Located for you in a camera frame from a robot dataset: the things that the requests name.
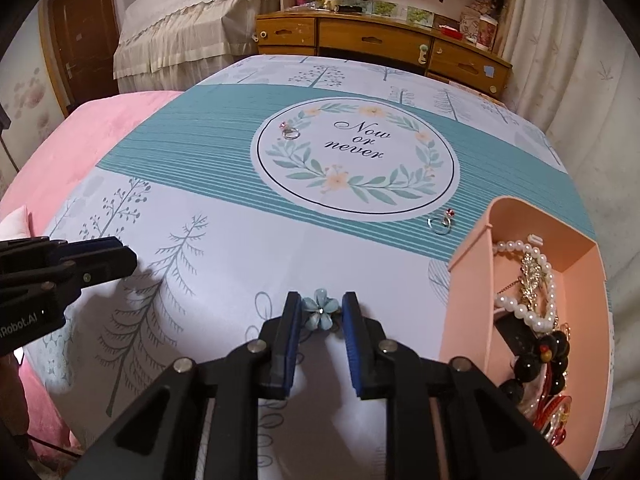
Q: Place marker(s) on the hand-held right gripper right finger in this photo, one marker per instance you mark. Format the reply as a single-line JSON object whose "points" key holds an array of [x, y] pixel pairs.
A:
{"points": [[354, 350]]}

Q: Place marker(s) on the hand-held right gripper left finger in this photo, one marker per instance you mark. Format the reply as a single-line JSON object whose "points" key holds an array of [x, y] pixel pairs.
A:
{"points": [[291, 350]]}

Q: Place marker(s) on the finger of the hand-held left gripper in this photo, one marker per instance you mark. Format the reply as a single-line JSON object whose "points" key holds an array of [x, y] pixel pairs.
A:
{"points": [[107, 262], [95, 246]]}

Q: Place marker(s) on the blue flower hair clip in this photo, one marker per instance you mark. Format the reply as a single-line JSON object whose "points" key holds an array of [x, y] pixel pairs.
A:
{"points": [[317, 312]]}

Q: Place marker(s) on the pink plastic organizer box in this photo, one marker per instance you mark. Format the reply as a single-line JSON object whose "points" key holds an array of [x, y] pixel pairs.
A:
{"points": [[470, 270]]}

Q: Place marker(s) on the gold rhinestone hair clip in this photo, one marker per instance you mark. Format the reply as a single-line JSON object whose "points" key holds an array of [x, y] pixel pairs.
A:
{"points": [[532, 275]]}

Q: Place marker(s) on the pink quilted blanket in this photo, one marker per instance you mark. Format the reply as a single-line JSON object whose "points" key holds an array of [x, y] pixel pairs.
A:
{"points": [[85, 145]]}

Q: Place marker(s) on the printed tree pattern tablecloth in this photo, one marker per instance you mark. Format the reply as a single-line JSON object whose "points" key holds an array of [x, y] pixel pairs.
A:
{"points": [[210, 220]]}

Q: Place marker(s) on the black card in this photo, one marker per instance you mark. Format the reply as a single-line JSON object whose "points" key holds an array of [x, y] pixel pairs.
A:
{"points": [[515, 335]]}

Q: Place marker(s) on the brown wooden door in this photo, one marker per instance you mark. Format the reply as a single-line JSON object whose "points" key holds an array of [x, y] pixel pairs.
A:
{"points": [[82, 40]]}

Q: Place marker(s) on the white lace bed cover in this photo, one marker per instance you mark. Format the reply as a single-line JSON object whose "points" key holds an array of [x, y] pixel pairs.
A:
{"points": [[190, 25]]}

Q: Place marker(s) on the wooden desk with drawers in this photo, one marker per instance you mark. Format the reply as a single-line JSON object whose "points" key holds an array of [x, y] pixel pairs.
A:
{"points": [[375, 40]]}

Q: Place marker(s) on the red tray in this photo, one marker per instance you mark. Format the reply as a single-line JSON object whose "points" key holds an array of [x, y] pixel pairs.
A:
{"points": [[450, 33]]}

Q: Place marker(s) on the cream leaf pattern curtain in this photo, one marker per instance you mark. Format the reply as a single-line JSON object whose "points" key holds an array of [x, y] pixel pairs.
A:
{"points": [[570, 50]]}

